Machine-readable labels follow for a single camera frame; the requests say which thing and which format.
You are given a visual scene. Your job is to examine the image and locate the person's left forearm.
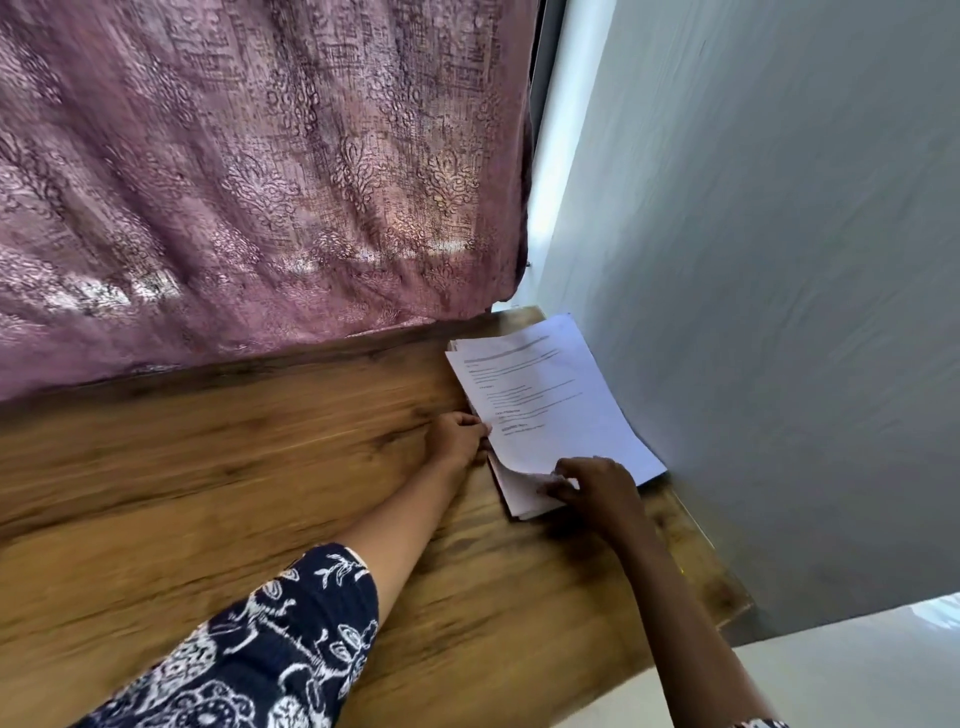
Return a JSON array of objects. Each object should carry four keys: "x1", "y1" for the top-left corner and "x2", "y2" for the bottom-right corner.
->
[{"x1": 337, "y1": 457, "x2": 470, "y2": 624}]

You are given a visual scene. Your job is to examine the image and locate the pink patterned curtain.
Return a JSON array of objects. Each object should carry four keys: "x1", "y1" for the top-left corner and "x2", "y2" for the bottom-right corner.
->
[{"x1": 0, "y1": 0, "x2": 545, "y2": 404}]

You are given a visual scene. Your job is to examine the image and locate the person's right forearm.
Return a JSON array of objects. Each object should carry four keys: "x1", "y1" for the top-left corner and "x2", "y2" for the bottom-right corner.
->
[{"x1": 618, "y1": 525, "x2": 782, "y2": 728}]

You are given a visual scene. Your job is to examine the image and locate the person's left hand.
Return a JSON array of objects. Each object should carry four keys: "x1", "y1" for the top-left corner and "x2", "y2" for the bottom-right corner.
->
[{"x1": 424, "y1": 411, "x2": 492, "y2": 474}]

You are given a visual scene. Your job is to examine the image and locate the person's right hand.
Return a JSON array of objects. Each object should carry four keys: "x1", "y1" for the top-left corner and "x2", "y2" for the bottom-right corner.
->
[{"x1": 540, "y1": 456, "x2": 650, "y2": 549}]

